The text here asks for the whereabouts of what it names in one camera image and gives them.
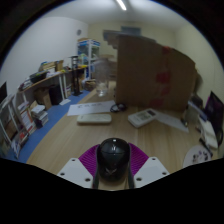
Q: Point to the large brown cardboard box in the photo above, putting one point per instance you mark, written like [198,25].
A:
[150,73]

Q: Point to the cluttered wooden wall desk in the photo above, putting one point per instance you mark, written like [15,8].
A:
[46,78]

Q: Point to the black marker pen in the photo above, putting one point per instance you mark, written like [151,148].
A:
[206,146]

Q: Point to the wall window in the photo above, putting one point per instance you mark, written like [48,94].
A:
[131,30]

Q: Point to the black monitor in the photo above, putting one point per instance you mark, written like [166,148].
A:
[3,92]

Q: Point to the clear plastic container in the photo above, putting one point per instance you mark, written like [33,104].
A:
[192,115]

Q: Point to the small black clips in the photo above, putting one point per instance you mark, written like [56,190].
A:
[184,121]

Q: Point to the white paper sheet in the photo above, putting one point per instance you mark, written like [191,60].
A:
[88,108]
[173,121]

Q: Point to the black metal stand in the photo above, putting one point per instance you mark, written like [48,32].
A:
[76,76]

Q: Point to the black computer tower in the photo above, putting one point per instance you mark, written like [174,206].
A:
[55,94]

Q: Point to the ceiling light tube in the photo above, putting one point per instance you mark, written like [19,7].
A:
[121,4]

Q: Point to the round wall clock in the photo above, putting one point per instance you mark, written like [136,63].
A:
[79,32]

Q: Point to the stack of books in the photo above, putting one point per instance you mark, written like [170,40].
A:
[40,116]

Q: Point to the flat white remote control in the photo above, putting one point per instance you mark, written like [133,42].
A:
[94,119]

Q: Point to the clear plastic jar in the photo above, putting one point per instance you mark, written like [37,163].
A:
[102,78]

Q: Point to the white book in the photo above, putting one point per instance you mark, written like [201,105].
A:
[208,133]

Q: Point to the white shelf unit with books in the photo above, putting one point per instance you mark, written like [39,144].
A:
[16,128]

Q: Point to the blue and white display cabinet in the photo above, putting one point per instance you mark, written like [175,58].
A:
[88,50]

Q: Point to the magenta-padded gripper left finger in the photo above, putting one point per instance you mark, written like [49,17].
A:
[75,170]

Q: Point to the black computer mouse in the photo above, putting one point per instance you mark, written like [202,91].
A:
[113,158]

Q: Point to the white remote with buttons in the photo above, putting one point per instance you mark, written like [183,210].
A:
[142,118]

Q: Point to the small brown cardboard box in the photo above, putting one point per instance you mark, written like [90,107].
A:
[43,98]

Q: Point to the white printed round mouse pad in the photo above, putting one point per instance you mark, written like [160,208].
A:
[196,156]

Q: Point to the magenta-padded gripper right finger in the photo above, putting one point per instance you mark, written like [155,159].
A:
[150,170]

